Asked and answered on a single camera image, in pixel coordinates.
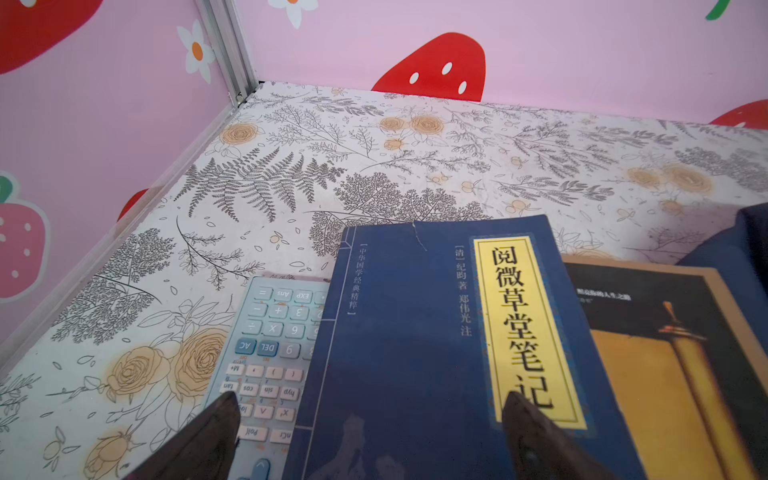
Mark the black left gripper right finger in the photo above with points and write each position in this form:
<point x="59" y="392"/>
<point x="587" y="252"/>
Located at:
<point x="540" y="449"/>

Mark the light blue calculator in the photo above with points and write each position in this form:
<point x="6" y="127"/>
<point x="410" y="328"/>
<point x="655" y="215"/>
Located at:
<point x="265" y="363"/>

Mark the dark blue Chinese book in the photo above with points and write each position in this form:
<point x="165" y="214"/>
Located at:
<point x="428" y="326"/>

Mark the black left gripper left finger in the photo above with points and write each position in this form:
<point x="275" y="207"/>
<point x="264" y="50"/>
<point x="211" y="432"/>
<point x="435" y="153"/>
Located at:
<point x="203" y="449"/>

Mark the aluminium corner post left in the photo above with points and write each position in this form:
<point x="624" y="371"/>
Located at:
<point x="223" y="25"/>

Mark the brown black scroll book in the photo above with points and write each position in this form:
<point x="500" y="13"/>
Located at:
<point x="687" y="370"/>

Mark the navy blue student backpack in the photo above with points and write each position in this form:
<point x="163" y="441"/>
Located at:
<point x="739" y="254"/>

